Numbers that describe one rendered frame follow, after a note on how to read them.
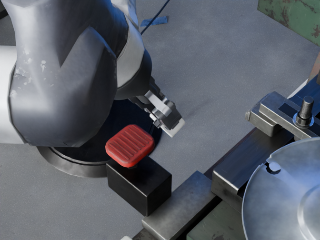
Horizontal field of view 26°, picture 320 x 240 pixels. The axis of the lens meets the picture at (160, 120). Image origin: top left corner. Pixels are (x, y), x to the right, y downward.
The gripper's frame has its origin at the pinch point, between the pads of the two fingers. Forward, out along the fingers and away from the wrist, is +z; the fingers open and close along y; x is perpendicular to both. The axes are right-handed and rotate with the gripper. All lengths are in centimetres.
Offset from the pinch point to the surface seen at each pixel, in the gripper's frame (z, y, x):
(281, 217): 11.9, 17.9, 0.7
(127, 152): 10.1, -6.7, -7.7
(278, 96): 22.4, 0.9, 16.1
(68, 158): 83, -59, -24
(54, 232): 79, -44, -40
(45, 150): 83, -66, -27
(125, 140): 10.8, -8.7, -6.5
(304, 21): -13.0, 11.3, 18.4
